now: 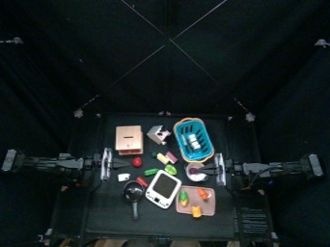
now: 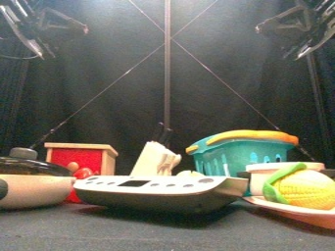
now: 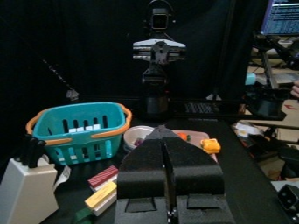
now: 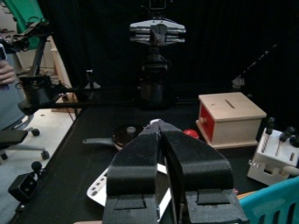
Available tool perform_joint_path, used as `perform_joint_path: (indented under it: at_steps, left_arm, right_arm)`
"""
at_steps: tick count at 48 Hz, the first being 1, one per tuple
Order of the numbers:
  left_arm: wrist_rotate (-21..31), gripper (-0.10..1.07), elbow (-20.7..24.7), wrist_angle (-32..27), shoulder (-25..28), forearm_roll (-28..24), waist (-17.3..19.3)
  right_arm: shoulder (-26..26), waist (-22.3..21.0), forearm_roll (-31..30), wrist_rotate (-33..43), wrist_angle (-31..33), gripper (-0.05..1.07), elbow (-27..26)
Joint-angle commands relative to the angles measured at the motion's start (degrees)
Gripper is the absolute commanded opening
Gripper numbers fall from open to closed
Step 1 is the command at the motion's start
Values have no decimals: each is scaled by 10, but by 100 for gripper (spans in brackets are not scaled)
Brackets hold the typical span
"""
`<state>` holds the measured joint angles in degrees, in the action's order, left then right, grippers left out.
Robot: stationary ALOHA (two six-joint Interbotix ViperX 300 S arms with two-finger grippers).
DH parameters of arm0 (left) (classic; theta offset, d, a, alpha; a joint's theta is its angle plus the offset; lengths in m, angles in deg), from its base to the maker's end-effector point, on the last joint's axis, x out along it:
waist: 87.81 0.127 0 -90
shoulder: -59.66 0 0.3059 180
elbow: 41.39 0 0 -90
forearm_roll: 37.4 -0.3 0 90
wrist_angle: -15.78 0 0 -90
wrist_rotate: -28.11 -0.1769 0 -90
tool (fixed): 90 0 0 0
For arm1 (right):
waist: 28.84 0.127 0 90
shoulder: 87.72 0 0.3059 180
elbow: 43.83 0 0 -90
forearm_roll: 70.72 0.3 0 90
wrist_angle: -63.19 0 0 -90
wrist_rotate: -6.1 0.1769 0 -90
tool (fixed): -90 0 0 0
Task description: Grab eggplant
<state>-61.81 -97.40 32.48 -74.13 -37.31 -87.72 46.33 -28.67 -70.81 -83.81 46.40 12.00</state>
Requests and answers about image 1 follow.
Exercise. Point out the purple toy eggplant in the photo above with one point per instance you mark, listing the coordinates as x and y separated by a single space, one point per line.
195 170

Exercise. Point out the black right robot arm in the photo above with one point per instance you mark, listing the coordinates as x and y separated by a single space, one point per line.
274 168

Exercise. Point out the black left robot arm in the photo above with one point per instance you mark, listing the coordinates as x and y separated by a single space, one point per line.
47 163

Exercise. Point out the red toy tomato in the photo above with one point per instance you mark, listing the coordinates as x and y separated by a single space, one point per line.
136 162

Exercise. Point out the teal basket with orange rim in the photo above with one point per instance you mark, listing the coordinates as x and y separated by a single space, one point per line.
202 154

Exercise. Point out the white bowl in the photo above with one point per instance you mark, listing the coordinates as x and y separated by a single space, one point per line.
192 177

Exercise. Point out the orange toy carrot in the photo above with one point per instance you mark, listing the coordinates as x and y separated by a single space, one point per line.
202 193

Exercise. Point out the red toy chili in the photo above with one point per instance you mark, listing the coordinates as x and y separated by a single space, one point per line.
142 182

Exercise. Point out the green toy pepper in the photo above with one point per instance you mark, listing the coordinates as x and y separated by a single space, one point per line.
151 172

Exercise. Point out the small dark green toy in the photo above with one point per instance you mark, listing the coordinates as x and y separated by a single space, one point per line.
154 154

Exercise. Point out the white block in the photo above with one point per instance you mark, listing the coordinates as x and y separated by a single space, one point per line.
194 141

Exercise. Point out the black toy frying pan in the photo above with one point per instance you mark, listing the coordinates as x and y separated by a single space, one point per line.
134 192

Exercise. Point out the light green toy star fruit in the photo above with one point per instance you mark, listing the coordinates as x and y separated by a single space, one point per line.
170 170

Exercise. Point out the red striped toy block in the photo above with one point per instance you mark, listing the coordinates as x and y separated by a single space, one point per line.
171 157

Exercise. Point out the yellow toy butter block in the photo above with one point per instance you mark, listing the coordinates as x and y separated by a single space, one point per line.
162 159

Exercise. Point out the toy corn with green husk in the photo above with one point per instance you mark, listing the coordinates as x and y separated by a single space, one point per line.
183 198

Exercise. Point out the pink cutting board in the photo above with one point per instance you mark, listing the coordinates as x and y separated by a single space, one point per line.
204 207

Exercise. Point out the white toy induction stove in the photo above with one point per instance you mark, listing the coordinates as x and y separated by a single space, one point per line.
164 187

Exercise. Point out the grey cube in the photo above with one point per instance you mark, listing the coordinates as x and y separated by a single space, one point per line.
156 134

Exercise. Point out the yellow toy bell pepper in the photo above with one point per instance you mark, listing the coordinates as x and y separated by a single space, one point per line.
196 211

